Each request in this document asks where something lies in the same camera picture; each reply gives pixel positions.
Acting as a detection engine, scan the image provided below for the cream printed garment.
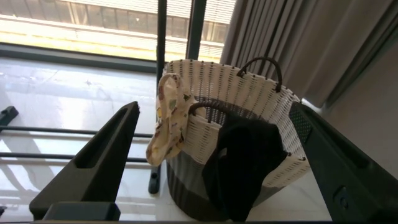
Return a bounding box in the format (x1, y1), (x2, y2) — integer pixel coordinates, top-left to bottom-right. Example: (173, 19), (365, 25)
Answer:
(146, 73), (208, 167)

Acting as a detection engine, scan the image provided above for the grey curtain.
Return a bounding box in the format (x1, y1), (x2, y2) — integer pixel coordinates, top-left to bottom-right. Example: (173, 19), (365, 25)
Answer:
(220, 0), (398, 108)

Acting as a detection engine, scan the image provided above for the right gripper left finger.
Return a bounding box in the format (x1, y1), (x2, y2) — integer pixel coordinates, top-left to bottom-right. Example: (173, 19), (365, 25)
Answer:
(29, 101), (141, 221)

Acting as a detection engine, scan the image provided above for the white laundry basket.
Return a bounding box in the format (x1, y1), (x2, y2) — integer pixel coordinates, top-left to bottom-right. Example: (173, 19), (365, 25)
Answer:
(163, 57), (312, 222)

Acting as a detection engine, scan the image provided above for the window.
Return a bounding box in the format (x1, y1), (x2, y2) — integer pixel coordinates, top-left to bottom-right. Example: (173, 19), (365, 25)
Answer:
(0, 0), (238, 74)

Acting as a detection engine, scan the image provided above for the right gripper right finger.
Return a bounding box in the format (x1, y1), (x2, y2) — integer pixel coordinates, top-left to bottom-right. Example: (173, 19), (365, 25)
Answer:
(289, 101), (398, 222)

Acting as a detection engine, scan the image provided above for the black garment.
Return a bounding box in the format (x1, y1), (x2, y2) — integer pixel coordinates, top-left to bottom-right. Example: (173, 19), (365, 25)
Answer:
(201, 114), (289, 222)

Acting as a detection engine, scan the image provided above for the black clothes rack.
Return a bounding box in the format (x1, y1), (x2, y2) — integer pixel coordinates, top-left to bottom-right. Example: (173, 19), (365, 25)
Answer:
(0, 0), (168, 194)

